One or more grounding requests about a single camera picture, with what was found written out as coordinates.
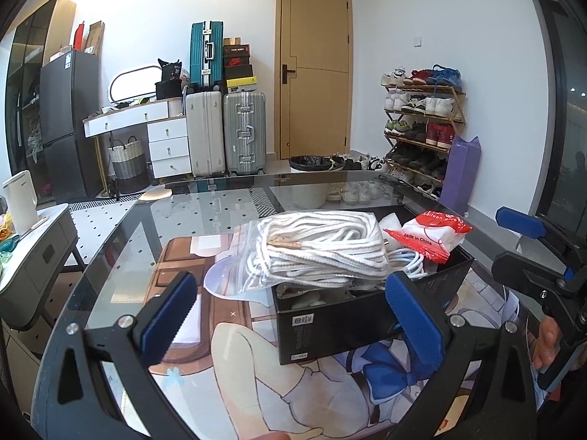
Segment teal suitcase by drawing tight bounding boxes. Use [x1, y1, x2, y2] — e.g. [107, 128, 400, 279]
[189, 21, 226, 93]

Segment rows of shoes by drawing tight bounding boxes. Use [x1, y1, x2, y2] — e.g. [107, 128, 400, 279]
[380, 64, 465, 199]

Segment black framed window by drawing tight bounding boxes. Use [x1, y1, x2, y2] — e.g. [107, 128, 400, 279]
[536, 0, 587, 226]

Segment oval mirror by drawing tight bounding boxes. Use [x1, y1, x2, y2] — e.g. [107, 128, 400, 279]
[109, 65, 164, 102]

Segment wooden shoe rack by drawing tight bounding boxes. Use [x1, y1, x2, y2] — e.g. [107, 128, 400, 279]
[380, 81, 467, 199]

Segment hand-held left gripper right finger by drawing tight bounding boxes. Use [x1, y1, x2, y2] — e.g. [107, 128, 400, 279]
[385, 270, 538, 440]

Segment black glass cabinet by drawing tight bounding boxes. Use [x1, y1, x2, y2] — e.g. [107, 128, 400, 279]
[4, 0, 77, 194]

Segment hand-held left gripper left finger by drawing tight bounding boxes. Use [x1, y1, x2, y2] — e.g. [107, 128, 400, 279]
[55, 271, 199, 440]

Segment white charging cable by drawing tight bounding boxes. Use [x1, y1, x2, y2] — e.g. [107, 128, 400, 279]
[385, 238, 430, 281]

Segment white shoelaces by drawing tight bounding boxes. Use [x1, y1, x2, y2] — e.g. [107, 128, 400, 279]
[236, 211, 392, 293]

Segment wooden door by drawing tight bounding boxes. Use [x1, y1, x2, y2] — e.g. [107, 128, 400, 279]
[275, 0, 354, 161]

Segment white kettle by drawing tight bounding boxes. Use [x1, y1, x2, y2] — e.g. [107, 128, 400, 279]
[2, 170, 40, 235]

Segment trash bin with black bag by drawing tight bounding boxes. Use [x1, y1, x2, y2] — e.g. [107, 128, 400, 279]
[289, 155, 338, 210]

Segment purple folded mat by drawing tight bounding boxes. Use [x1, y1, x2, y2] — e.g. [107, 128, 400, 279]
[441, 136, 482, 214]

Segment printed desk mat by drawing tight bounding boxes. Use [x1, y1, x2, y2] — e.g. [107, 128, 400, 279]
[151, 234, 542, 440]

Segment red and white packet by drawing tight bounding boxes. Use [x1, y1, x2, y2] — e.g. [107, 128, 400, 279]
[383, 211, 473, 265]

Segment grey side table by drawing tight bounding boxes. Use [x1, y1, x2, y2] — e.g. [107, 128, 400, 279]
[0, 204, 86, 331]

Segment silver suitcase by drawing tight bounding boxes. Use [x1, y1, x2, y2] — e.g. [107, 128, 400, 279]
[223, 92, 268, 177]

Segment white dressing table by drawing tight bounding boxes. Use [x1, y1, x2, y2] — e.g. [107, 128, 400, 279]
[83, 98, 194, 180]

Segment scattered sneakers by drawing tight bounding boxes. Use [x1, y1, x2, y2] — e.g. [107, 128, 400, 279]
[328, 153, 384, 173]

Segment pile of snack packets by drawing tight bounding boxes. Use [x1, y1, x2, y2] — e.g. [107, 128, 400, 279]
[0, 213, 22, 281]

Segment person's right hand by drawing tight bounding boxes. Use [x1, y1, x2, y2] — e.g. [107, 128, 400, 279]
[531, 315, 562, 373]

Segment dark grey refrigerator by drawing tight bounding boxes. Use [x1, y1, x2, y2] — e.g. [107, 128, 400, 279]
[39, 50, 106, 203]

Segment woven basket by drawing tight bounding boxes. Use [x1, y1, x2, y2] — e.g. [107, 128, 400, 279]
[109, 136, 152, 195]

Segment cardboard box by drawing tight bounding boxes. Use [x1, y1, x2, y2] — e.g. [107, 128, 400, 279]
[87, 21, 106, 55]

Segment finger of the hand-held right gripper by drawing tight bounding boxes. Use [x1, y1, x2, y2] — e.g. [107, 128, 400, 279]
[495, 207, 586, 267]
[492, 250, 575, 315]

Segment white suitcase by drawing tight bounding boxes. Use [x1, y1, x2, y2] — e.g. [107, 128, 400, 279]
[185, 91, 228, 177]

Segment black bag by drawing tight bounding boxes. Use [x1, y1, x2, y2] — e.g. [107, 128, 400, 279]
[155, 58, 185, 100]

